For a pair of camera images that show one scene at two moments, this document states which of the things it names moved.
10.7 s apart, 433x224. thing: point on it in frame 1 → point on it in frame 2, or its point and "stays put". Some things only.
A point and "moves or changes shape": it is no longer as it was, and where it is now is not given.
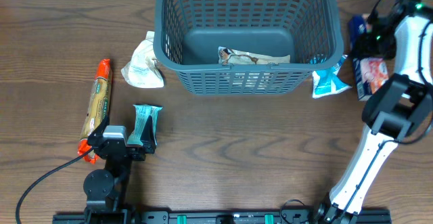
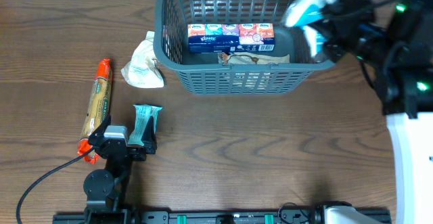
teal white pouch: [327, 82] → [309, 9]
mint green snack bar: [142, 114] stays put
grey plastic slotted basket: [233, 38] stays put
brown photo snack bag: [233, 57] stays put
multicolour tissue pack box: [369, 73] moves or changes shape
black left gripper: [139, 153] stays put
